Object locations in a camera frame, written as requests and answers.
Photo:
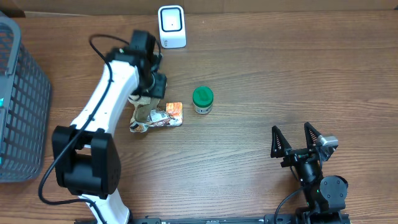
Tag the white barcode scanner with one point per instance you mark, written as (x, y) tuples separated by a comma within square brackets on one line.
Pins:
[(172, 27)]

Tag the orange small snack packet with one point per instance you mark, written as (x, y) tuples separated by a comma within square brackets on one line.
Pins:
[(175, 113)]

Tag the beige brown snack bag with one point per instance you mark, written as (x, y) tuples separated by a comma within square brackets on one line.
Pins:
[(146, 114)]

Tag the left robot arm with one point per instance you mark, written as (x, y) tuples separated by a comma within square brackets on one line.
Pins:
[(86, 161)]

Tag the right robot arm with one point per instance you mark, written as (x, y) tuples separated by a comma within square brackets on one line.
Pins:
[(325, 195)]

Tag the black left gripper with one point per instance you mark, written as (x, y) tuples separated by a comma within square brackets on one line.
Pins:
[(158, 90)]

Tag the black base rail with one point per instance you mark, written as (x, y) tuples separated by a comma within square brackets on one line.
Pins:
[(267, 219)]

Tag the grey plastic mesh basket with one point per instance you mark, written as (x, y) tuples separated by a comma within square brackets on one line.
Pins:
[(26, 94)]

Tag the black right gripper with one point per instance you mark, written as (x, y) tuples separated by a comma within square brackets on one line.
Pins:
[(294, 155)]

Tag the green lid seasoning jar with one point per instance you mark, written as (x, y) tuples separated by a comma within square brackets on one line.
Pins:
[(202, 98)]

